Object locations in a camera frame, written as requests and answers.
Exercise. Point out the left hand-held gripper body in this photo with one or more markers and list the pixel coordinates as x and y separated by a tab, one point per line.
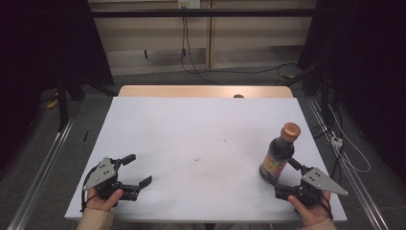
101	174

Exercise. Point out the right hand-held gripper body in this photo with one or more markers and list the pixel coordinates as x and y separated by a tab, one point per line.
319	182

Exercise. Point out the dark sauce bottle brown cap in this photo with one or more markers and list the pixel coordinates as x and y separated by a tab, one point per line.
279	153

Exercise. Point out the person's left hand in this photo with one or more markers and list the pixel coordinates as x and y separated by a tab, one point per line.
102	204

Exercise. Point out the person's right hand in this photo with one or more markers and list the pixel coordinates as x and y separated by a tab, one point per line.
312	214

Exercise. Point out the white power strip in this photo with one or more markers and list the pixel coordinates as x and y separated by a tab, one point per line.
336	142

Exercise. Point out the white table board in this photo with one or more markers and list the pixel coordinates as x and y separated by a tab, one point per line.
191	127

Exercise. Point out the black metal stand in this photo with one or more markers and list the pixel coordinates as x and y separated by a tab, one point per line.
63	102

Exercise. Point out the light wooden table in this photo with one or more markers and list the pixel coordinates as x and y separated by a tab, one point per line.
175	91

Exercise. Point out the yellow black floor tape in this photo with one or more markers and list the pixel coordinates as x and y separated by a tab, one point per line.
52	103

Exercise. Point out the black curtain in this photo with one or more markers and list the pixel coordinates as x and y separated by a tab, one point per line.
38	48
367	64

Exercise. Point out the black horizontal metal bar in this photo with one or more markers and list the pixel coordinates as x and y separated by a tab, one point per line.
198	13

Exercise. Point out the silver metal floor rail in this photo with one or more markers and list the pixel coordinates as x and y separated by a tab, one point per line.
41	172
357	179

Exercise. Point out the white wall socket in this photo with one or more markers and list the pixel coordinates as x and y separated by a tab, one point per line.
189	3

